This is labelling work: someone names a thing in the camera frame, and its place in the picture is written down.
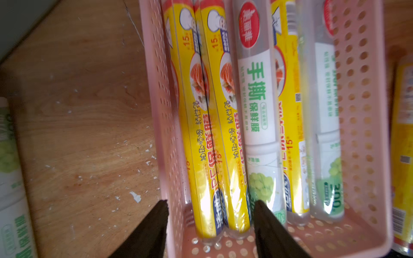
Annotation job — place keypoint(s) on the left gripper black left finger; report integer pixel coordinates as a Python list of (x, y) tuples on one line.
[(148, 240)]

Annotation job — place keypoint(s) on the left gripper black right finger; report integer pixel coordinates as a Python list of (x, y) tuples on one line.
[(272, 239)]

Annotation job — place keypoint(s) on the silver foil wrap roll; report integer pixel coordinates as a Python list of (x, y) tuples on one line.
[(259, 95)]

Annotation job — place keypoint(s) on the silver green wrap roll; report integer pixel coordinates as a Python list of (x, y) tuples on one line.
[(17, 237)]

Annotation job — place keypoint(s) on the yellow orange wrap roll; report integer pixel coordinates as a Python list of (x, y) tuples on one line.
[(401, 153)]

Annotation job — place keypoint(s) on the green white wrap roll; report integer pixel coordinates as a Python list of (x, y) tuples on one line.
[(321, 109)]

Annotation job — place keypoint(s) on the pink plastic basket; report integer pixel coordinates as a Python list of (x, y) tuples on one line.
[(366, 229)]

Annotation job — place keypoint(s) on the grey translucent storage box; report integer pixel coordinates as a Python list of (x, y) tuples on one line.
[(18, 18)]

